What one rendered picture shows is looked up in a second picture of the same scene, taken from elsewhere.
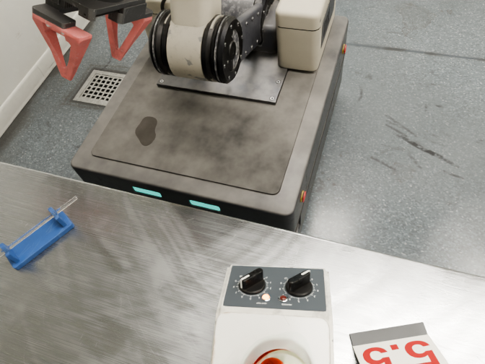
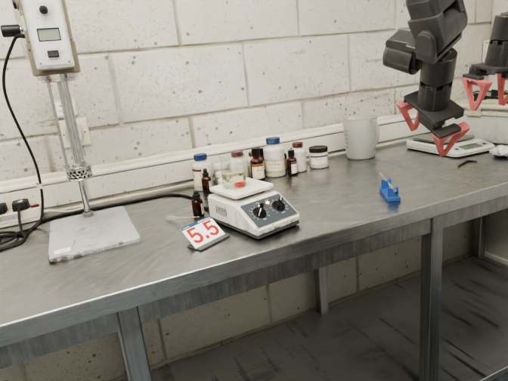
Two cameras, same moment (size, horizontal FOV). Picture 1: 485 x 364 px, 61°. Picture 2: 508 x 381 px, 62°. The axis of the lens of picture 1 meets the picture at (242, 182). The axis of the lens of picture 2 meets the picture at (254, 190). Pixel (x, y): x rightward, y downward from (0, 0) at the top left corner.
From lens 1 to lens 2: 1.04 m
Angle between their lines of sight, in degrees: 96
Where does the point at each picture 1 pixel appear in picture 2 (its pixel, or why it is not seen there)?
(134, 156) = not seen: outside the picture
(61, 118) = not seen: outside the picture
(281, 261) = (283, 235)
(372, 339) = (218, 237)
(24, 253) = (385, 189)
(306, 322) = (242, 193)
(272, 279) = (274, 212)
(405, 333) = (205, 244)
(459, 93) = not seen: outside the picture
